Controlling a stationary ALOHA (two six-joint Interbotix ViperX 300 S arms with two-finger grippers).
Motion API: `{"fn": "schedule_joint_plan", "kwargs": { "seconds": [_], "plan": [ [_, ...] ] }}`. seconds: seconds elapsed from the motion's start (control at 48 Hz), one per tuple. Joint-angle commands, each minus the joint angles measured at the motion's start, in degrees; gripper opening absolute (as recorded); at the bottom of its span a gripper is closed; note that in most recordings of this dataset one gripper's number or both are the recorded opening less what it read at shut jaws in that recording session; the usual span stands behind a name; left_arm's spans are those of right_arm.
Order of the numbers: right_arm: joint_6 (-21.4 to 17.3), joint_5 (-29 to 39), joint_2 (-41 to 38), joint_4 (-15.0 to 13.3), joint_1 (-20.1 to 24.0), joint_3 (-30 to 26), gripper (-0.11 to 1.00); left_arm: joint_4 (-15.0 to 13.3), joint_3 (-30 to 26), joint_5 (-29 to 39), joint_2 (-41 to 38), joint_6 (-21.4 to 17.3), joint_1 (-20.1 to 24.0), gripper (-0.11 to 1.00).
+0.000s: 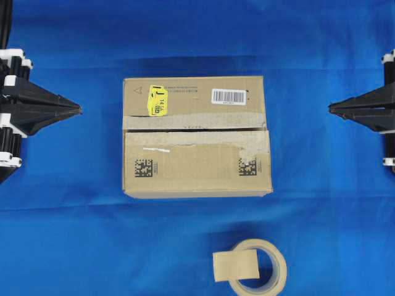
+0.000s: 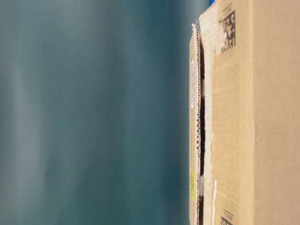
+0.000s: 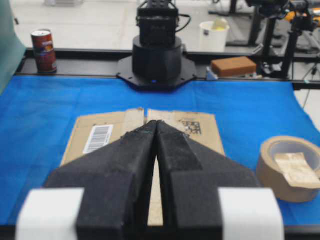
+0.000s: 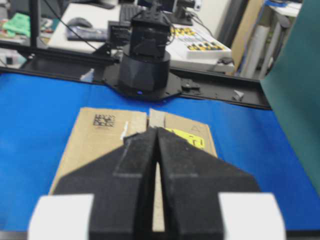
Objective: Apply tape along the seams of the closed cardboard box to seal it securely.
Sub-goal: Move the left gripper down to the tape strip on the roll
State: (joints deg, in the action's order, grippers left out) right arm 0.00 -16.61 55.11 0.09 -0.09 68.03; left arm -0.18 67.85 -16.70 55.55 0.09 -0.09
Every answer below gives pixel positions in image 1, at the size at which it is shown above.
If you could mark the brown cardboard box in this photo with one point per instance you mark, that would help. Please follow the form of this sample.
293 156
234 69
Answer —
199 149

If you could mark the beige tape strip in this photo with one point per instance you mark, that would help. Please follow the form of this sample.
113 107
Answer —
235 265

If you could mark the yellow sticker label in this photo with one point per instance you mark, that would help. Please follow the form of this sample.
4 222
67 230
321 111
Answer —
157 101

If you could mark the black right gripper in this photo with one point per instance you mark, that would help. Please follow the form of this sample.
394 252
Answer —
378 120

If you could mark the blue table cloth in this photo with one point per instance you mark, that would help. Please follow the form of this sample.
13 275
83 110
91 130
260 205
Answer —
67 228

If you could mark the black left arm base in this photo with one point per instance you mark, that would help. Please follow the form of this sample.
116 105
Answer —
6 172

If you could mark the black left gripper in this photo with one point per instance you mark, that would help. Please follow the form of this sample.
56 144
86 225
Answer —
25 120

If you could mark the beige masking tape roll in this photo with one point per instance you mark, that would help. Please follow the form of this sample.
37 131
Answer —
277 281

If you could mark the white barcode label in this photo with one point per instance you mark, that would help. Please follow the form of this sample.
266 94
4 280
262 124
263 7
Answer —
229 96

